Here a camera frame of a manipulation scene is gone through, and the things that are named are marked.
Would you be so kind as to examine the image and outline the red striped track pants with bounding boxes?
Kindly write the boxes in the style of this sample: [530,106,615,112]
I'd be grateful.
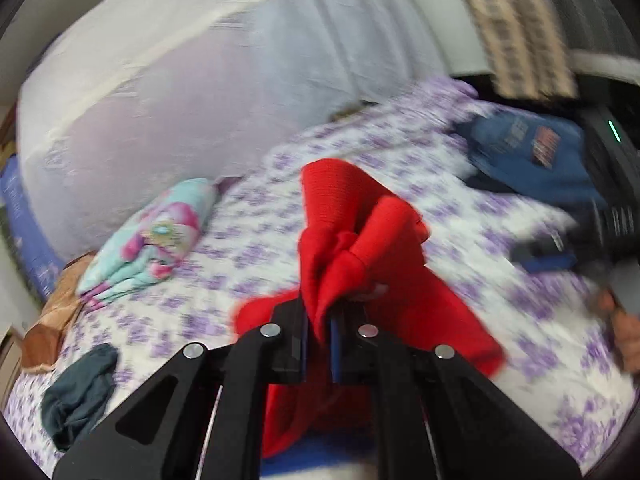
[233,159,506,458]

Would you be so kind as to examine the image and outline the right hand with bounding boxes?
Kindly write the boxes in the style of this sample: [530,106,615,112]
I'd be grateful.
[596,289,640,374]

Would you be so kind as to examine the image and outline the purple floral bed sheet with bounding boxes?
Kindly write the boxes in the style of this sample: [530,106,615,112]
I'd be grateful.
[0,75,637,480]

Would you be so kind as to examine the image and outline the dark green pants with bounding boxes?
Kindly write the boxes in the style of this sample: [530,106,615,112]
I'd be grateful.
[40,344,119,452]

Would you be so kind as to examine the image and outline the brown orange blanket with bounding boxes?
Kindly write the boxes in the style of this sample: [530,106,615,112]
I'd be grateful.
[21,252,96,374]

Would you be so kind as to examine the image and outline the folded floral quilt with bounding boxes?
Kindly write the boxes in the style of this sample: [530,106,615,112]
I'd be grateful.
[76,178,219,310]

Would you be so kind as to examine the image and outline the beige patterned curtain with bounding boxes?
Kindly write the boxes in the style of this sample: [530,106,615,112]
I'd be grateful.
[464,0,578,101]

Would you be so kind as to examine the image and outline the blue patterned fabric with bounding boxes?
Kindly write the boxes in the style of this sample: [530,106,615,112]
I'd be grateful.
[1,155,64,302]

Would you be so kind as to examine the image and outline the blue corduroy pants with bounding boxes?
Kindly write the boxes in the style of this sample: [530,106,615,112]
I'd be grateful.
[456,112,605,211]

